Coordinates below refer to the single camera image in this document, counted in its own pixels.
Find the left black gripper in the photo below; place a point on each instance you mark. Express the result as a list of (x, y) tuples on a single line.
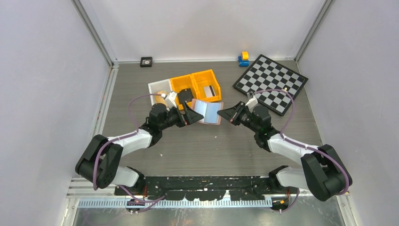
[(191, 116)]

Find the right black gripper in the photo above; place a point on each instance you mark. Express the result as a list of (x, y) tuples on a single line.
[(232, 114)]

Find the tan leather card holder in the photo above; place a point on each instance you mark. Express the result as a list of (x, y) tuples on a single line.
[(208, 110)]

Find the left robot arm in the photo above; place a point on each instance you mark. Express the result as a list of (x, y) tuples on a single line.
[(100, 162)]

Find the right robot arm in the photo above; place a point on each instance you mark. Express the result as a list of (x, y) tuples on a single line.
[(322, 171)]

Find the black card in bin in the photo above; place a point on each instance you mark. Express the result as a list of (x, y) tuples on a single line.
[(185, 95)]

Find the white striped card in bin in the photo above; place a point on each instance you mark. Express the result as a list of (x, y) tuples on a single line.
[(209, 91)]

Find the gold card in white bin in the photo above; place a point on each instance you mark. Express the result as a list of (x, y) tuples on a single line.
[(160, 97)]

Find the left orange plastic bin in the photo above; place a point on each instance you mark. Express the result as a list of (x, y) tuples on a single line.
[(185, 82)]

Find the orange plastic bin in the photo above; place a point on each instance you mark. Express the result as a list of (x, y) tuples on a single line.
[(185, 82), (206, 78)]

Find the right orange plastic bin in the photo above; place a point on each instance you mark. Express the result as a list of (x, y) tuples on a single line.
[(206, 78)]

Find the white plastic bin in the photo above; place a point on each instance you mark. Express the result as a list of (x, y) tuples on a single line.
[(154, 87)]

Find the black and white chessboard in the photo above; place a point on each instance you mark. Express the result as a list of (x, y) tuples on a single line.
[(265, 73)]

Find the blue and yellow toy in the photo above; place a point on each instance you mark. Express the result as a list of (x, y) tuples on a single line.
[(243, 59)]

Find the small black square device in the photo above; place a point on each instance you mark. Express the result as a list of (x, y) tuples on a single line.
[(146, 61)]

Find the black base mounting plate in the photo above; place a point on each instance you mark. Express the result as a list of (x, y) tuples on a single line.
[(199, 188)]

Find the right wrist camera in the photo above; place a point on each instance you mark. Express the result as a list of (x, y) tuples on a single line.
[(252, 100)]

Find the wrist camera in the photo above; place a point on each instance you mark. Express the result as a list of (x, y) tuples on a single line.
[(170, 99), (252, 100)]

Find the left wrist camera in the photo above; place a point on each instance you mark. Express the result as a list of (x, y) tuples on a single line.
[(170, 99)]

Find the aluminium front rail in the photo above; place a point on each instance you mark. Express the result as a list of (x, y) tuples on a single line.
[(205, 187)]

